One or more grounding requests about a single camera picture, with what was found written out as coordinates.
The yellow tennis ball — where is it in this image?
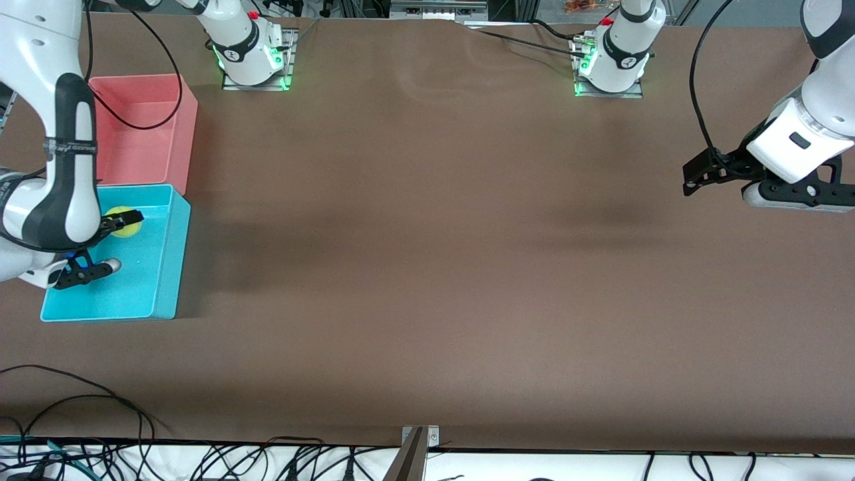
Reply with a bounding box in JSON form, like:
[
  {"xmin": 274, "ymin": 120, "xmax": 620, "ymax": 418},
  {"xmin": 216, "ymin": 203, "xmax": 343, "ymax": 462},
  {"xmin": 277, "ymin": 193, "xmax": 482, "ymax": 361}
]
[{"xmin": 106, "ymin": 207, "xmax": 142, "ymax": 238}]

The blue plastic bin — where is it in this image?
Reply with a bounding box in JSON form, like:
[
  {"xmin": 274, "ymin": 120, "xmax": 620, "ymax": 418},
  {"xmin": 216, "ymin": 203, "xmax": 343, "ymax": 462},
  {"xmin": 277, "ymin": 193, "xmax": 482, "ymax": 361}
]
[{"xmin": 40, "ymin": 184, "xmax": 192, "ymax": 323}]

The pink plastic bin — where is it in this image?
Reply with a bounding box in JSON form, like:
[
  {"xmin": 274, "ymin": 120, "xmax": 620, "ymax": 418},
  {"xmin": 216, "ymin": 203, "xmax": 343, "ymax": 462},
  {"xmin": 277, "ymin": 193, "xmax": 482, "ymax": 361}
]
[{"xmin": 88, "ymin": 73, "xmax": 199, "ymax": 188}]

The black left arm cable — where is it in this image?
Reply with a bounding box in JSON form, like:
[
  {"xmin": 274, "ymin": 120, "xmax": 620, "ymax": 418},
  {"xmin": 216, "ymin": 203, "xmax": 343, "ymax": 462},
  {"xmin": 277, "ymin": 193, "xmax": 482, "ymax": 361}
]
[{"xmin": 690, "ymin": 0, "xmax": 735, "ymax": 176}]

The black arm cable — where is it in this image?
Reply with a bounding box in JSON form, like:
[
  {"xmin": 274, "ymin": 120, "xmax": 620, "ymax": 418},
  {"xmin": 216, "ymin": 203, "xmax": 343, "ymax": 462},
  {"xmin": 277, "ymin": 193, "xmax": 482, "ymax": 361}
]
[
  {"xmin": 83, "ymin": 0, "xmax": 184, "ymax": 131},
  {"xmin": 690, "ymin": 0, "xmax": 735, "ymax": 176}
]

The long black loop cable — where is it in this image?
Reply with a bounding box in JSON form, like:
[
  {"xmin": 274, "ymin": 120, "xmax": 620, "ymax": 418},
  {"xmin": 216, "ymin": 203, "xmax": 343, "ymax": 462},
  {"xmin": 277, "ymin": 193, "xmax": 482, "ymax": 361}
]
[{"xmin": 0, "ymin": 364, "xmax": 171, "ymax": 435}]

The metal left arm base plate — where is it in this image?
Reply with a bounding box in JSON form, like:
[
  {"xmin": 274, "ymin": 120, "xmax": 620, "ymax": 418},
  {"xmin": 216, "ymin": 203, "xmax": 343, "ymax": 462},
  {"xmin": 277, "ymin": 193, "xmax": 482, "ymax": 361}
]
[{"xmin": 573, "ymin": 33, "xmax": 645, "ymax": 100}]

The short black loop cable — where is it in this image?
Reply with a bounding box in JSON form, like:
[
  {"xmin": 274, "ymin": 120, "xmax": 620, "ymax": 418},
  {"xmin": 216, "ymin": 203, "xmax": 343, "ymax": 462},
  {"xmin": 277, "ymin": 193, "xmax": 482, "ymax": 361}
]
[{"xmin": 19, "ymin": 393, "xmax": 146, "ymax": 463}]

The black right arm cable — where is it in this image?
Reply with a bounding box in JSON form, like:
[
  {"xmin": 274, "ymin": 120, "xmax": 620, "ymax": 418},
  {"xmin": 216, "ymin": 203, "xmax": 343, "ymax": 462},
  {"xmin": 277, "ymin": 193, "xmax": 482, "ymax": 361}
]
[{"xmin": 83, "ymin": 0, "xmax": 184, "ymax": 131}]

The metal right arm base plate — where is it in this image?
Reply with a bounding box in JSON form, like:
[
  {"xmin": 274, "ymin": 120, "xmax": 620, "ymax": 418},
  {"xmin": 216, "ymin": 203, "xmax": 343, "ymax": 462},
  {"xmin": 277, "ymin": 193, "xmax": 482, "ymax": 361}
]
[{"xmin": 220, "ymin": 28, "xmax": 296, "ymax": 92}]

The teal cable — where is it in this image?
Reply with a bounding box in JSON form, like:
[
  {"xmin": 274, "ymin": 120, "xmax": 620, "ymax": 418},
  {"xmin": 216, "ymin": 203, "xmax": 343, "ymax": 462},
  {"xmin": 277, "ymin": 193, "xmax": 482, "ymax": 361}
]
[{"xmin": 0, "ymin": 434, "xmax": 88, "ymax": 476}]

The black table cable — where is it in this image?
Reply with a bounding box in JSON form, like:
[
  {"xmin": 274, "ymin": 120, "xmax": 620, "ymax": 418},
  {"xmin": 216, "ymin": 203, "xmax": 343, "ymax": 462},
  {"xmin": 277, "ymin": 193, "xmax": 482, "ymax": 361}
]
[
  {"xmin": 531, "ymin": 19, "xmax": 592, "ymax": 42},
  {"xmin": 478, "ymin": 28, "xmax": 588, "ymax": 58}
]

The silver aluminium rail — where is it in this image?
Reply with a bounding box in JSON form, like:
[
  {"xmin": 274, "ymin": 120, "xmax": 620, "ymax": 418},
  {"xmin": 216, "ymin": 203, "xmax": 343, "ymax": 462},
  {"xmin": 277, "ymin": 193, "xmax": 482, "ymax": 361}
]
[{"xmin": 389, "ymin": 0, "xmax": 488, "ymax": 21}]

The dark grey metal post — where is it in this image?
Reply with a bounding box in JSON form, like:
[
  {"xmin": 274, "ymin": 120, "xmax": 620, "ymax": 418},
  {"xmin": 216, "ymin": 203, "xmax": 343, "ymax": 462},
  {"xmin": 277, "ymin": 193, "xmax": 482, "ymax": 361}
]
[{"xmin": 382, "ymin": 428, "xmax": 428, "ymax": 481}]

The silver metal bracket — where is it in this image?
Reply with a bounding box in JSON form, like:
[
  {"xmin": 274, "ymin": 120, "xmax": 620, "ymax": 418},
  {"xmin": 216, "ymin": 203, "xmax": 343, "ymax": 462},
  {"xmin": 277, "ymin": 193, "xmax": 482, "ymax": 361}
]
[{"xmin": 401, "ymin": 425, "xmax": 441, "ymax": 448}]

